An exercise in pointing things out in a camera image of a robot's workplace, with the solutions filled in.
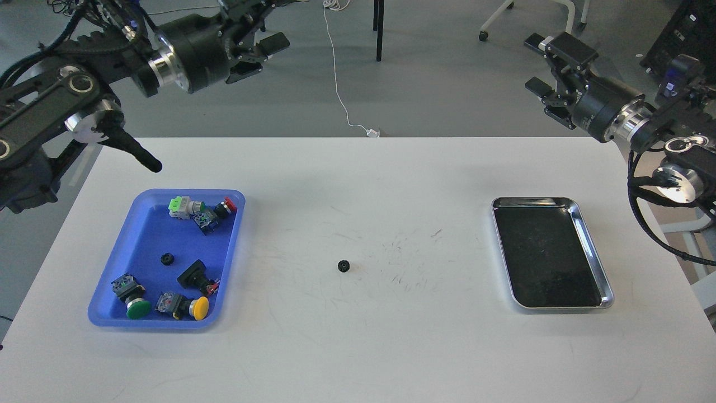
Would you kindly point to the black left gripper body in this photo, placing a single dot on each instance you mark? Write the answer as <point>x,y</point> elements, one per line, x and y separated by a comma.
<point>190,53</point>

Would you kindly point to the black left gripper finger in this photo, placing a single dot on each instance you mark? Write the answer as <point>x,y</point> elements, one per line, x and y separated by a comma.
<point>246,61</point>
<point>247,14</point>

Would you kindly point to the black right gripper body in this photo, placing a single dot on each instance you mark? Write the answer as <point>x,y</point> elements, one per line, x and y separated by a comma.
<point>608,108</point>

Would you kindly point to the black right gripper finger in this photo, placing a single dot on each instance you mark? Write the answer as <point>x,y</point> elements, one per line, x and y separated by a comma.
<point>556,106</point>
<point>569,59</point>

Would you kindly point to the black industrial switch part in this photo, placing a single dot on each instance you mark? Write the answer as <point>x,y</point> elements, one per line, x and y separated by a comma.
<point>195,277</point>

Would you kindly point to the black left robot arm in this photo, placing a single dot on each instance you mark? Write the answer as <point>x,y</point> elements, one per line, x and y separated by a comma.
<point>59,100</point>

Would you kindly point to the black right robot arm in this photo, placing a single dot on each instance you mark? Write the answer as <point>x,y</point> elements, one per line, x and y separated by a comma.
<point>671,161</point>

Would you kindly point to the white office chair base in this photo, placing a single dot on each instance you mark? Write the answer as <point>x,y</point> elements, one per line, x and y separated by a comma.
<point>576,16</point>

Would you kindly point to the black equipment case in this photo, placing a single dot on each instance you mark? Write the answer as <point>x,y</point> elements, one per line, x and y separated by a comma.
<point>691,31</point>

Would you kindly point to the black table leg right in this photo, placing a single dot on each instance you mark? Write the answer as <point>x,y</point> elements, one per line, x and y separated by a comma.
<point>378,27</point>

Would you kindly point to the metal tray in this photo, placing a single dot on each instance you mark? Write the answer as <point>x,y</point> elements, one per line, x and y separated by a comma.
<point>550,259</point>

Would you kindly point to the blue plastic tray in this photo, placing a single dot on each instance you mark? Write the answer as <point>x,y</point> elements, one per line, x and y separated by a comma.
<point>147,233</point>

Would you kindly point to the green mushroom push button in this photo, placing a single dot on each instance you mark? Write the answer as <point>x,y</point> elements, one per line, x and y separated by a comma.
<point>131,293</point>

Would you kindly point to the yellow mushroom push button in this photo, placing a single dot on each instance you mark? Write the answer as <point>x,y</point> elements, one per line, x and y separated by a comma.
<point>178,306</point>

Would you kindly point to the red push button switch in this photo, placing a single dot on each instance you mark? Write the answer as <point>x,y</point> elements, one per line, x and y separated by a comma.
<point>225,208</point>

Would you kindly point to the green white push button switch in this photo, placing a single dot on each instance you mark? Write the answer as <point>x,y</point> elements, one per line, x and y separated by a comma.
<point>182,207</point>

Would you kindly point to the black blue switch block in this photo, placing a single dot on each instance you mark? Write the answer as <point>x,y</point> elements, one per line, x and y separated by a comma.
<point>206,220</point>

